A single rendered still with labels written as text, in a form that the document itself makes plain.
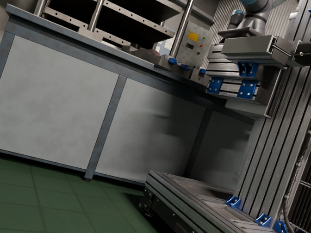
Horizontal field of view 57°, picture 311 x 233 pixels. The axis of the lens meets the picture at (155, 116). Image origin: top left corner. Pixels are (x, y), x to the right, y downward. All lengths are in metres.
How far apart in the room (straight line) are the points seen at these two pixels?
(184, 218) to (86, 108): 0.84
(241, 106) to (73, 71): 0.93
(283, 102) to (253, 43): 0.35
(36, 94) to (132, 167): 0.71
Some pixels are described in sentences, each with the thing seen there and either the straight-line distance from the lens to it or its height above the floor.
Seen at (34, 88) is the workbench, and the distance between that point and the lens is 1.70.
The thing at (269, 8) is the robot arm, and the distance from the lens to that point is 1.59.
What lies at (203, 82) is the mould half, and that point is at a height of 0.83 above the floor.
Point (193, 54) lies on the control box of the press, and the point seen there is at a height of 1.19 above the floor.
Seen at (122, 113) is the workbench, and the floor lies 0.46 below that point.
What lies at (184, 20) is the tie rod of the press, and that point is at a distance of 2.77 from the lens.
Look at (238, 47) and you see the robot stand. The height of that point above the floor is 0.90.
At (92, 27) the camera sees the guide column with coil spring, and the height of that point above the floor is 1.02.
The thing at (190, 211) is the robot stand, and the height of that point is 0.19.
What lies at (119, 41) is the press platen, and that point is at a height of 1.01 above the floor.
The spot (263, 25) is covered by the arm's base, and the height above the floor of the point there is 1.10.
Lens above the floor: 0.53
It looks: 1 degrees down
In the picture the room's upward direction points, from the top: 19 degrees clockwise
